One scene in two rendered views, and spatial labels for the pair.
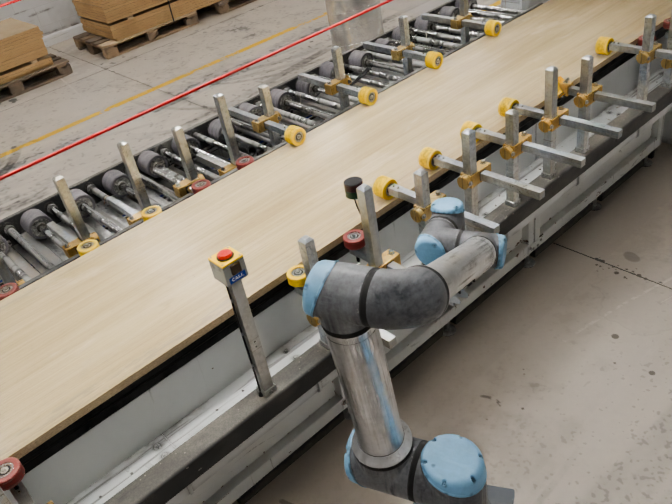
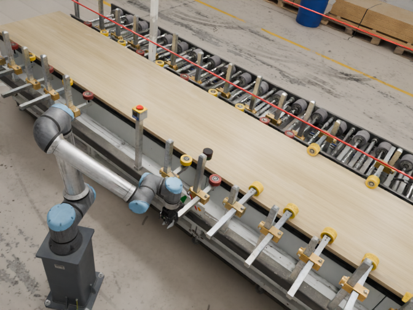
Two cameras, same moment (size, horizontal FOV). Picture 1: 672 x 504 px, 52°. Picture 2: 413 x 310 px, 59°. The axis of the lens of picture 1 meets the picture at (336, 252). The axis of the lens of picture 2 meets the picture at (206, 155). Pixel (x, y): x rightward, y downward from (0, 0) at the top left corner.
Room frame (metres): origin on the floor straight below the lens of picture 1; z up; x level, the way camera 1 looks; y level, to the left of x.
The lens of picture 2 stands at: (1.20, -1.56, 2.57)
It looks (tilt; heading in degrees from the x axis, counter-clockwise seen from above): 42 degrees down; 67
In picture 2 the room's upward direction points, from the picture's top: 11 degrees clockwise
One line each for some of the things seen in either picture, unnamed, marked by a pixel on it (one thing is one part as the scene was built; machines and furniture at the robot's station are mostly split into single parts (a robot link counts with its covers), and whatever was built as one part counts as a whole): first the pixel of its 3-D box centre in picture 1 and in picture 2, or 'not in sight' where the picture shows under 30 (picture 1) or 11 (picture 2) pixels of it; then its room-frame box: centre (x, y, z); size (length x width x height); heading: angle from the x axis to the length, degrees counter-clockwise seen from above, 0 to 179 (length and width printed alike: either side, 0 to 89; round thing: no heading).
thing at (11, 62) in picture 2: not in sight; (11, 58); (0.61, 1.49, 0.90); 0.03 x 0.03 x 0.48; 36
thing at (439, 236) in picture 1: (439, 242); (152, 184); (1.48, -0.28, 1.14); 0.12 x 0.12 x 0.09; 59
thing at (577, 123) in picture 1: (560, 118); (355, 293); (2.40, -0.97, 0.95); 0.50 x 0.04 x 0.04; 36
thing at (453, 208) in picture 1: (448, 221); (172, 190); (1.58, -0.33, 1.14); 0.10 x 0.09 x 0.12; 149
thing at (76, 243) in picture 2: not in sight; (65, 237); (1.00, -0.18, 0.65); 0.19 x 0.19 x 0.10
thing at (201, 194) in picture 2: (380, 266); (198, 194); (1.81, -0.14, 0.85); 0.13 x 0.06 x 0.05; 126
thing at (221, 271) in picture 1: (228, 267); (139, 113); (1.50, 0.29, 1.18); 0.07 x 0.07 x 0.08; 36
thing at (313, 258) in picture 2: (515, 146); (309, 258); (2.26, -0.74, 0.95); 0.13 x 0.06 x 0.05; 126
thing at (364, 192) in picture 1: (373, 248); (197, 183); (1.80, -0.12, 0.93); 0.03 x 0.03 x 0.48; 36
